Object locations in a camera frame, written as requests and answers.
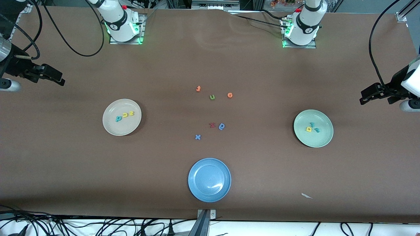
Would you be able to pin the silver camera mount bracket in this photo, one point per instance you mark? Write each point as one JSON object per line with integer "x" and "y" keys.
{"x": 213, "y": 214}

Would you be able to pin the orange flower decoration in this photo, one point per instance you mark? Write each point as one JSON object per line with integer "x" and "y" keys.
{"x": 282, "y": 3}

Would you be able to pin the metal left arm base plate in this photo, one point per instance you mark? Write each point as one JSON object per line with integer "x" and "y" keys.
{"x": 300, "y": 46}

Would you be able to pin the black camera pole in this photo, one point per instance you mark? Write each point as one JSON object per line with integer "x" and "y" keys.
{"x": 201, "y": 226}

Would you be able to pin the aluminium frame corner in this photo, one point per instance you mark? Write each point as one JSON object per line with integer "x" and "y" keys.
{"x": 25, "y": 7}
{"x": 402, "y": 15}

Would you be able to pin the white paper scrap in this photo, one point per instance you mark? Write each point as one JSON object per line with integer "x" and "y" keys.
{"x": 306, "y": 196}

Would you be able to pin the blue foam letter a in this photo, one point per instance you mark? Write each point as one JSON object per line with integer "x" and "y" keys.
{"x": 221, "y": 126}

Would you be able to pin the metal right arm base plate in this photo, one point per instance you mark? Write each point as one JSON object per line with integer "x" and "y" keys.
{"x": 126, "y": 42}

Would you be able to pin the grey metal equipment box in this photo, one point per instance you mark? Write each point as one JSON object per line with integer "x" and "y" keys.
{"x": 213, "y": 5}

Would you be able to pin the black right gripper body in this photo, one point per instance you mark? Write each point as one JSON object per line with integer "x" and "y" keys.
{"x": 15, "y": 66}

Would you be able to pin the green plate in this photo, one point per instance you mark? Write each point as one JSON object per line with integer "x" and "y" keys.
{"x": 315, "y": 139}

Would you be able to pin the blue plate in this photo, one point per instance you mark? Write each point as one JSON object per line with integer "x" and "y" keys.
{"x": 209, "y": 180}

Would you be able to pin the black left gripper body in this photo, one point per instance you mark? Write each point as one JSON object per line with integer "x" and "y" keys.
{"x": 394, "y": 88}

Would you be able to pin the brown table cover sheet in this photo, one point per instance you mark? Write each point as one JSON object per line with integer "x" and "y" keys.
{"x": 210, "y": 59}

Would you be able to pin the teal foam letter b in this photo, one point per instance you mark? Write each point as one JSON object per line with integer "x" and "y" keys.
{"x": 118, "y": 119}

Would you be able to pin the beige brown plate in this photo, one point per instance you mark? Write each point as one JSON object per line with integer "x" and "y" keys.
{"x": 122, "y": 126}

